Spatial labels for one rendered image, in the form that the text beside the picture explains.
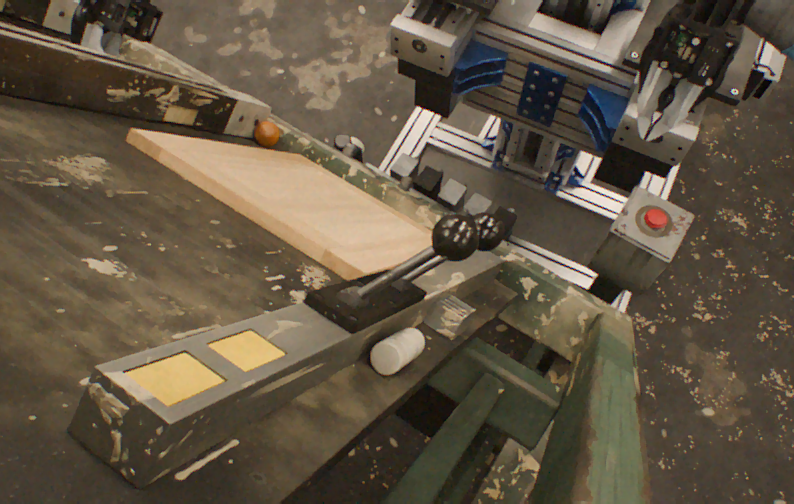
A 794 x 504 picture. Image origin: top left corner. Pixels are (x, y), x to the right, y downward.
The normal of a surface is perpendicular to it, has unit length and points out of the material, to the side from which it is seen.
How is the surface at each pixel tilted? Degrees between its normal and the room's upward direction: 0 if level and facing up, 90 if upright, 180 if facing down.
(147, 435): 35
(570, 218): 0
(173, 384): 55
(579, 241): 0
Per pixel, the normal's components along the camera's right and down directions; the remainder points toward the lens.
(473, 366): -0.32, 0.07
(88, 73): 0.83, 0.50
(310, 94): 0.00, -0.44
